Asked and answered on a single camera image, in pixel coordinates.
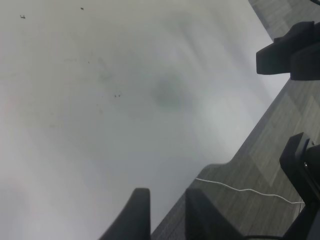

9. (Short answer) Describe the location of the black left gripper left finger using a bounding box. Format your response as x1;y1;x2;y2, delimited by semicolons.
100;188;151;240

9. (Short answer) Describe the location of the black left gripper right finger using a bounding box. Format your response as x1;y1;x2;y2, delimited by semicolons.
184;188;244;240

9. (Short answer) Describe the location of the white cable on floor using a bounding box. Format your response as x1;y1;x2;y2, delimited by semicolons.
194;177;306;205

